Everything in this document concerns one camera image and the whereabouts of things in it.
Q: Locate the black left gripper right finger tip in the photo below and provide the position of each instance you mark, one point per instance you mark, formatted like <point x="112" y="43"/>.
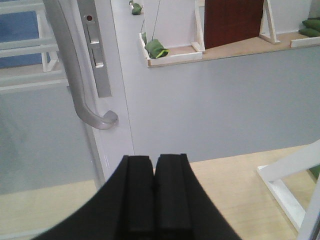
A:
<point x="183" y="210"/>

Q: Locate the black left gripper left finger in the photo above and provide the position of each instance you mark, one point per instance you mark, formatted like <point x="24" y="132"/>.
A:
<point x="122" y="209"/>

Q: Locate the white framed sliding glass door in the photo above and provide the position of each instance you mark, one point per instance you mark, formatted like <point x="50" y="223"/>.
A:
<point x="63" y="113"/>

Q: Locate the silver curved door handle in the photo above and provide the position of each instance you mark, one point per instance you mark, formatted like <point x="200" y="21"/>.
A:
<point x="70" y="60"/>

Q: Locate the dark red wooden door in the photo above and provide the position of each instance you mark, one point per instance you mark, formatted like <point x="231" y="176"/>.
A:
<point x="229" y="21"/>

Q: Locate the silver door lock plate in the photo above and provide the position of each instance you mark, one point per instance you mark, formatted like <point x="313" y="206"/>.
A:
<point x="91" y="28"/>

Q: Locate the light plywood base board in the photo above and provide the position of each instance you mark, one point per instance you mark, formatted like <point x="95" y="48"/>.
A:
<point x="232" y="183"/>

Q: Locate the green sandbag in tray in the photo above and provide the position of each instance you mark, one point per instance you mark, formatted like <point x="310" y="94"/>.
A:
<point x="155" y="49"/>

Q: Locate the green sandbags far right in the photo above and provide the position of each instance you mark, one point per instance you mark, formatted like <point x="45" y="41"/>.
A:
<point x="311" y="28"/>

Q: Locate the white triangular support bracket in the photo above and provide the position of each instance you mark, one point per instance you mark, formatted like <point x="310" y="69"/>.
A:
<point x="296" y="190"/>

